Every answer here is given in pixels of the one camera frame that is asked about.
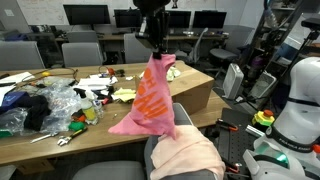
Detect orange ball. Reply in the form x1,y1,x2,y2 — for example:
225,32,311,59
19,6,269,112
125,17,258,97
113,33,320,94
107,68,115,76

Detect yellow spray bottle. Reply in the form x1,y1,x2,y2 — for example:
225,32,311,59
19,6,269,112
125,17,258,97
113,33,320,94
74,88,98,125

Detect peach shirt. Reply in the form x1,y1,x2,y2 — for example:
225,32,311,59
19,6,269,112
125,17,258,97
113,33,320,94
150,125,226,180

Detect crumpled clear plastic bags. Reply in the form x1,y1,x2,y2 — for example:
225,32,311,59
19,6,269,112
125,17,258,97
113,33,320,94
0,79,80,135

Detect yellow red emergency stop button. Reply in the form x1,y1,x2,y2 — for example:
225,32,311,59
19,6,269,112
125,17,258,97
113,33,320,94
252,109,275,126

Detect white space heater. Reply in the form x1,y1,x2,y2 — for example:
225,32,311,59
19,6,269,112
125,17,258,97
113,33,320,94
223,63,244,100

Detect large cardboard box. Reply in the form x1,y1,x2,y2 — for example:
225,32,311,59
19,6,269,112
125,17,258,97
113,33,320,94
134,60,215,116

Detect grey mesh office chair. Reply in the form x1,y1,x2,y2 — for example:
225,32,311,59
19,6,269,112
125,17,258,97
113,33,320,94
72,103,220,180

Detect yellow green cloth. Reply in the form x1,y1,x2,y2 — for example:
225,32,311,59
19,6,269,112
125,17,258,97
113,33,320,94
112,88,136,102

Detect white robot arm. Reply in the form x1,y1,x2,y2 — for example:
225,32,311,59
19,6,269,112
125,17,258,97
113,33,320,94
133,0,170,60

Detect pink shirt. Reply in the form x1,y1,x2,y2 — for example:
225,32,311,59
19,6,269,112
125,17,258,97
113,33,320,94
108,54,176,139

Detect black cloth pile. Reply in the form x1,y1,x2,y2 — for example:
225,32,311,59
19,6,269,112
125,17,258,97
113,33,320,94
16,95,51,131

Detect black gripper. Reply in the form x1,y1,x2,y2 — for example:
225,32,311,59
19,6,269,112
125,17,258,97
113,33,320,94
135,9,169,60

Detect orange black clamp right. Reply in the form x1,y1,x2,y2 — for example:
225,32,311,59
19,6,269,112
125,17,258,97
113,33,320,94
216,118,238,131

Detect light green towel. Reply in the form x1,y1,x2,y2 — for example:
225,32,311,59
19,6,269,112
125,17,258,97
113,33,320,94
166,67,181,82

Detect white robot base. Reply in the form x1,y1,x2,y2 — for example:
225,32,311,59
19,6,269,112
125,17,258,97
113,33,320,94
243,57,320,180

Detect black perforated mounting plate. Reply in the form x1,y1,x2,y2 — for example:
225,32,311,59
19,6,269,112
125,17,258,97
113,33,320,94
217,108,257,175

